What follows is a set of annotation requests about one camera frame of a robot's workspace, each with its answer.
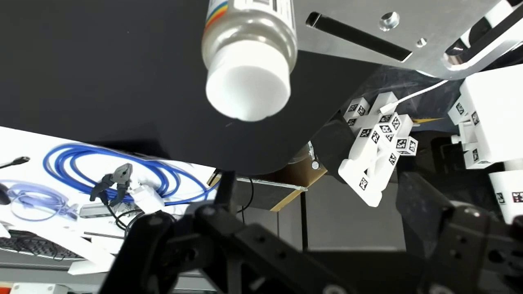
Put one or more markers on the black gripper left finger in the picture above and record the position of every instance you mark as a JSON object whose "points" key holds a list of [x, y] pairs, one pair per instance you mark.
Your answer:
{"points": [[164, 251]]}

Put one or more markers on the brown wooden strip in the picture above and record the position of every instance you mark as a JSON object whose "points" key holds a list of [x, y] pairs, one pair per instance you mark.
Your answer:
{"points": [[296, 189]]}

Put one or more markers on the aluminium mounting plate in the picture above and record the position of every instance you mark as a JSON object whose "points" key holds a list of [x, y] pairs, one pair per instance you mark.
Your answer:
{"points": [[435, 39]]}

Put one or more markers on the white side desk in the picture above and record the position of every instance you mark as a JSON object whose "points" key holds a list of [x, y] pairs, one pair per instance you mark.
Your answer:
{"points": [[33, 148]]}

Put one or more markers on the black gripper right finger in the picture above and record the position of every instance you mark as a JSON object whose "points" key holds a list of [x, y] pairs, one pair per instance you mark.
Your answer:
{"points": [[468, 251]]}

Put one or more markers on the black keyboard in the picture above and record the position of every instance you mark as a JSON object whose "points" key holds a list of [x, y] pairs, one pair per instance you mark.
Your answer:
{"points": [[33, 246]]}

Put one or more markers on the small white tagged box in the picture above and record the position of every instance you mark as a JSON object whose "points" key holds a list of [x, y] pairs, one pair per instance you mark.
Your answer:
{"points": [[509, 194]]}

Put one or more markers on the white box with tag markers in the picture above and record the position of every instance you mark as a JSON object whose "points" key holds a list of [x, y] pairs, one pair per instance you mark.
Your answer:
{"points": [[496, 115]]}

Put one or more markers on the clear bottle with white cap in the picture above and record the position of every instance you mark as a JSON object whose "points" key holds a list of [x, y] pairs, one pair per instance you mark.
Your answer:
{"points": [[247, 76]]}

